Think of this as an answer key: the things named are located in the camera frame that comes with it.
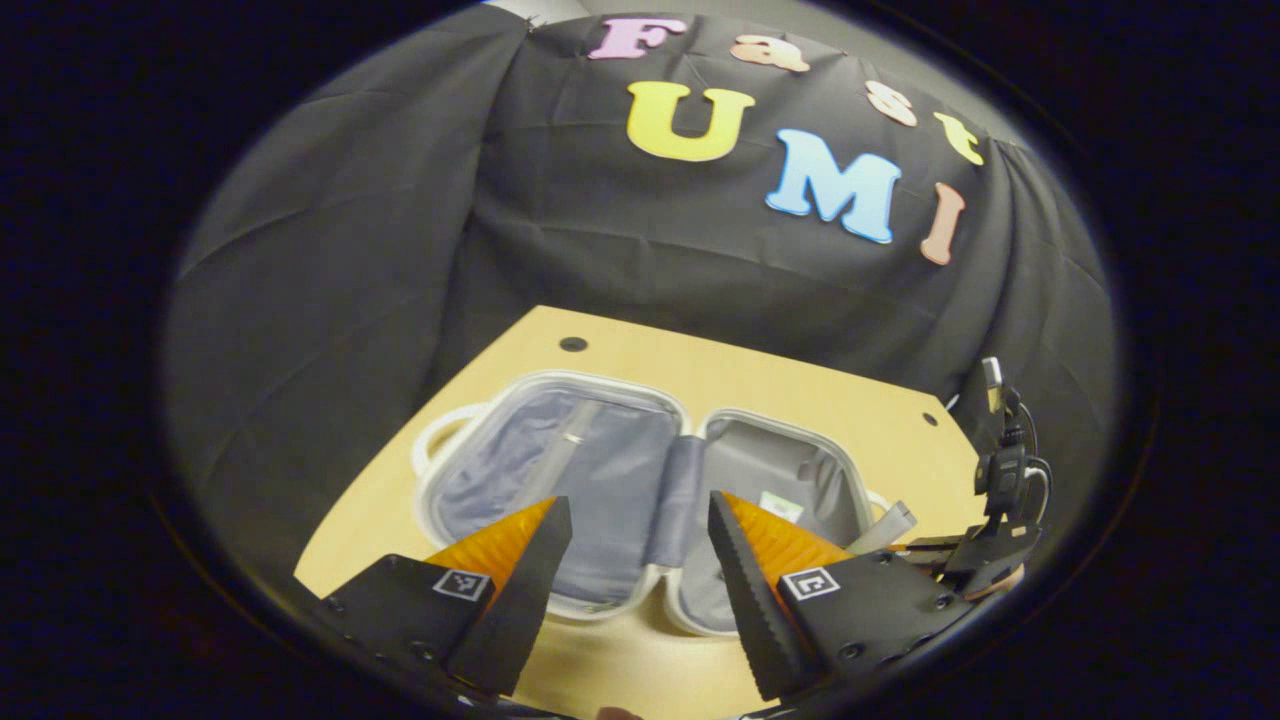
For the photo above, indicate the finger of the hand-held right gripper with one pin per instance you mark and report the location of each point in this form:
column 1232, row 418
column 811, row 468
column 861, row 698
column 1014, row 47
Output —
column 930, row 546

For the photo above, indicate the black backdrop cloth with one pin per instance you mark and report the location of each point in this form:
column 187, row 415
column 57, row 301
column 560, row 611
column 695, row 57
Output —
column 380, row 230

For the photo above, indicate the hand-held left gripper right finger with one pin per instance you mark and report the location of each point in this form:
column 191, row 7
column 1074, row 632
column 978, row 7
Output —
column 760, row 600

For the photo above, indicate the grey green skincare tube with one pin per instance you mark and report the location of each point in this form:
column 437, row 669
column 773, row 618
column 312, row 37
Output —
column 880, row 528

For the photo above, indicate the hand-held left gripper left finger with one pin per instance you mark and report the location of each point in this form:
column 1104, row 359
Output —
column 520, row 600

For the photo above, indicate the white suitcase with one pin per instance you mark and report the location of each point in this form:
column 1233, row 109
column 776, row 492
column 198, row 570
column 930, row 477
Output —
column 600, row 470

